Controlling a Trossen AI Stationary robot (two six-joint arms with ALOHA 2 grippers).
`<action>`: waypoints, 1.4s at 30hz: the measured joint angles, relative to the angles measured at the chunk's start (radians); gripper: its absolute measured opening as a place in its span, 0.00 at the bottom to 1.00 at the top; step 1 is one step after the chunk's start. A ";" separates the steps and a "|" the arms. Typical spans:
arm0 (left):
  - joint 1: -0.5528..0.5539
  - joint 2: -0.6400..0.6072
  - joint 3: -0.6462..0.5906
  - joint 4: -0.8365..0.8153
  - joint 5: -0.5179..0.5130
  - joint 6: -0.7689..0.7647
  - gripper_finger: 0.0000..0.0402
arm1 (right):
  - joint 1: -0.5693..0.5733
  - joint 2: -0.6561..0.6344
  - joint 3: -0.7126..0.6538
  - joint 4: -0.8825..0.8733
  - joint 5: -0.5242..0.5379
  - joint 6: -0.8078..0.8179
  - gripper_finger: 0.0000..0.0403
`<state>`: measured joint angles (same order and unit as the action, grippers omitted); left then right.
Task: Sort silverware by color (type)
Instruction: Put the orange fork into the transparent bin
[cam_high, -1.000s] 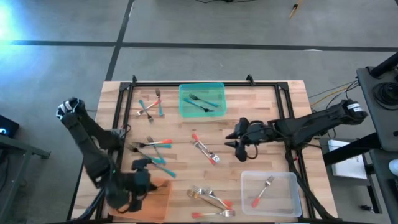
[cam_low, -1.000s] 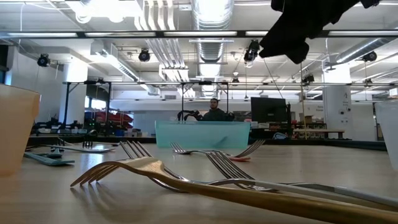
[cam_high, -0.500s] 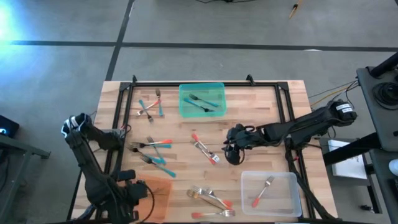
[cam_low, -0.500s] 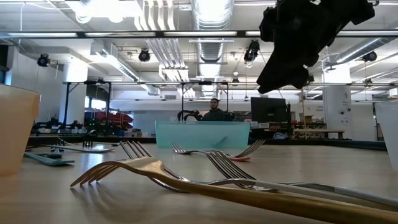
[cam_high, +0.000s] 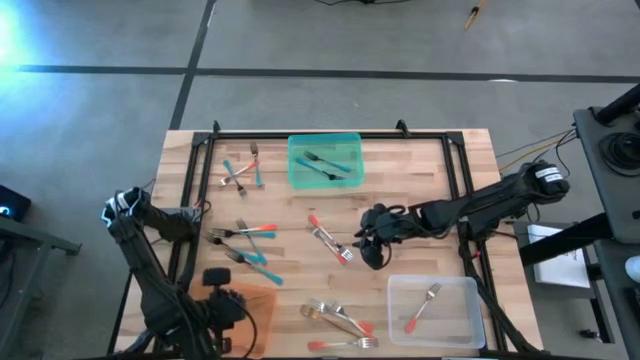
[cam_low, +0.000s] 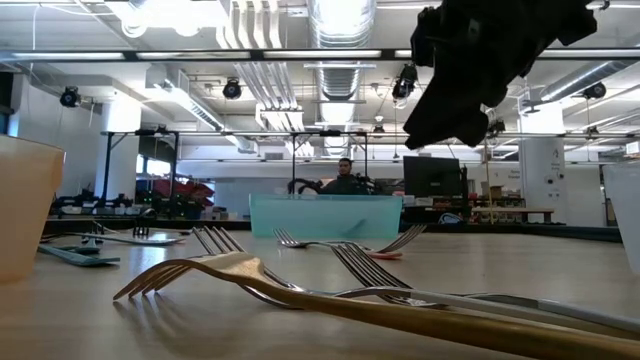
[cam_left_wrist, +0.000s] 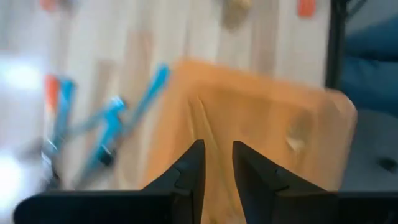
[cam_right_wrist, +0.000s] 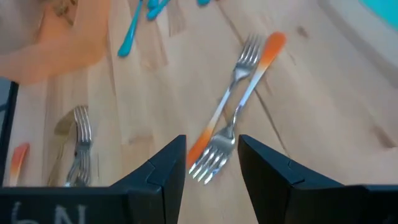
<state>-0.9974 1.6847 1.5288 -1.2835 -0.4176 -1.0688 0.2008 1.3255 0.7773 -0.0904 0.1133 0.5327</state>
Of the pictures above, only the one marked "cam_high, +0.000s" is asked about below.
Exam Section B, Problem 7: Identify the coiled black cable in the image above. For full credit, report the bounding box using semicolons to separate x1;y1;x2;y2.
598;131;640;177

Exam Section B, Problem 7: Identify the white paper box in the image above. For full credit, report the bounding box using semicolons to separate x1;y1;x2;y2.
527;223;592;290

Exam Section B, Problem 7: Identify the dark grey side table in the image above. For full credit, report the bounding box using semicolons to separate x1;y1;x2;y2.
592;238;640;360

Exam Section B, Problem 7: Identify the white round object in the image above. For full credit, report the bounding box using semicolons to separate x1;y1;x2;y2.
624;254;640;285

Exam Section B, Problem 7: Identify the yellow black floor tool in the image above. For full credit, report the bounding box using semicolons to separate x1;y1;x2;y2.
463;0;489;32

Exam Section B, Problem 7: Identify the yellow cable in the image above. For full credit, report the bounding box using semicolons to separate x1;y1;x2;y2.
497;135;576;174

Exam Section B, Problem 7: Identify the teal plastic bin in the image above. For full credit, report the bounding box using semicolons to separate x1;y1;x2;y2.
287;132;366;191

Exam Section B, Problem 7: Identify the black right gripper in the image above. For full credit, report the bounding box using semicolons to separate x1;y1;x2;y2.
355;209;426;271

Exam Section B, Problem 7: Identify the dark grey equipment cart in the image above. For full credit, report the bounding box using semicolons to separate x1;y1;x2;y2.
572;106;640;246

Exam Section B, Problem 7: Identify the black pole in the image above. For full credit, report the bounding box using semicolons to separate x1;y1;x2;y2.
593;82;640;126

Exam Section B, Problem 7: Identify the black device blue light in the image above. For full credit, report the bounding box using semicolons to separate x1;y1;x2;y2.
0;183;32;224

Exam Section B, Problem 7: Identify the grey metal stand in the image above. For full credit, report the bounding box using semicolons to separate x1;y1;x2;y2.
0;215;84;360

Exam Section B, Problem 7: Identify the clear plastic bin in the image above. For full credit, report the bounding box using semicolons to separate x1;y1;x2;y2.
386;273;487;350

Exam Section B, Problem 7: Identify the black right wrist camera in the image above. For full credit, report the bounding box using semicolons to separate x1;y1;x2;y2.
359;202;387;227

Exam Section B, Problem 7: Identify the orange plastic bin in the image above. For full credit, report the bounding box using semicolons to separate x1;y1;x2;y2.
188;277;278;359

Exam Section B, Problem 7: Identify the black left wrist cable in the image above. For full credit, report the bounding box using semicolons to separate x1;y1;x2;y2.
238;297;259;359

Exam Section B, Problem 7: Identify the black stand bar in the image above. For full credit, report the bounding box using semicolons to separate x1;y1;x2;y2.
519;213;615;266

